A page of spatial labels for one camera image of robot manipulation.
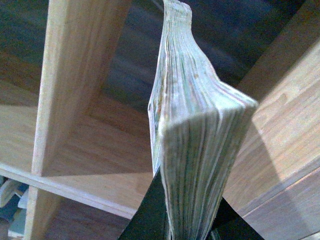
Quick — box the dark blue curtain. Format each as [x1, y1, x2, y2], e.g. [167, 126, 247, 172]
[0, 0, 303, 112]

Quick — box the left wooden shelf unit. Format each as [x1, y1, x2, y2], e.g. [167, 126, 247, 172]
[0, 0, 152, 240]

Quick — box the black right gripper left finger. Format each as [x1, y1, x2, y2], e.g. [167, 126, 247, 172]
[118, 172, 168, 240]

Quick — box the wooden shelf unit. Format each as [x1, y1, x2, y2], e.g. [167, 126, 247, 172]
[0, 0, 152, 240]
[223, 0, 320, 240]

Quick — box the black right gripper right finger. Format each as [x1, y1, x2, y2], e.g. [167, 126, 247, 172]
[206, 198, 264, 240]

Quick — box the right wooden shelf unit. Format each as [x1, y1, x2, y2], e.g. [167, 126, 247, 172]
[223, 0, 320, 240]

